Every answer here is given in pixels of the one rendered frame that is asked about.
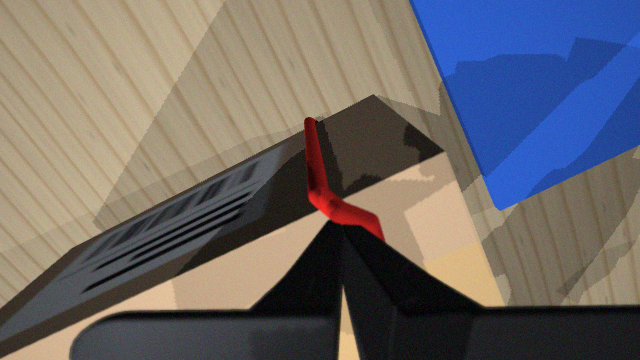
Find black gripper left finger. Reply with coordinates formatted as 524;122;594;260
69;219;345;360

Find tan cardboard box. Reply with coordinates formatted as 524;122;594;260
0;94;505;360

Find red strap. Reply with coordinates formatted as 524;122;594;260
304;117;380;233

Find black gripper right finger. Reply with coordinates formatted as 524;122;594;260
341;219;640;360

